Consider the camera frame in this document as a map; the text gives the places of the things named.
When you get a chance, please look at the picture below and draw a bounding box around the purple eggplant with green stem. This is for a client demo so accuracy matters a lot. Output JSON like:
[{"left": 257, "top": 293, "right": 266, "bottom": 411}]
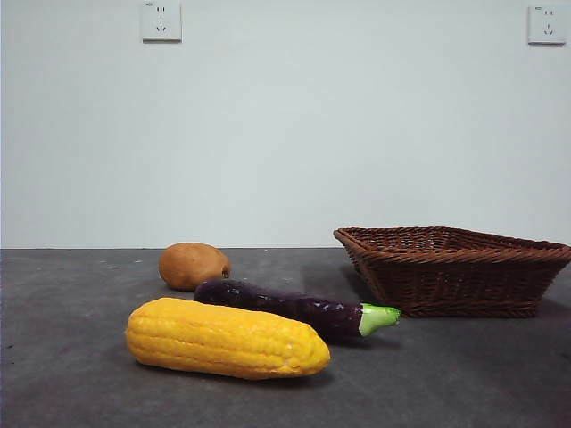
[{"left": 194, "top": 278, "right": 402, "bottom": 345}]

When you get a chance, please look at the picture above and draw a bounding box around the brown potato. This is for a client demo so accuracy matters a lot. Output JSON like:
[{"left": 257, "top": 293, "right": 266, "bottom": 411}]
[{"left": 158, "top": 242, "right": 232, "bottom": 292}]

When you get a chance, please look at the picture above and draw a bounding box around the yellow corn cob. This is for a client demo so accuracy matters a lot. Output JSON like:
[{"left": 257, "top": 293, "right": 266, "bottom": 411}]
[{"left": 125, "top": 297, "right": 332, "bottom": 381}]

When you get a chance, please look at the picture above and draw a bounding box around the brown wicker basket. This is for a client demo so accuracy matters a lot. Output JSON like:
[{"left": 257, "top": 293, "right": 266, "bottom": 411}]
[{"left": 333, "top": 226, "right": 571, "bottom": 319}]

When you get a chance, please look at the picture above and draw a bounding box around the white wall socket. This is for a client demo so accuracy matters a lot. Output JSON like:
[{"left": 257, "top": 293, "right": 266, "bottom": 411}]
[
  {"left": 527, "top": 4, "right": 567, "bottom": 46},
  {"left": 142, "top": 0, "right": 183, "bottom": 44}
]

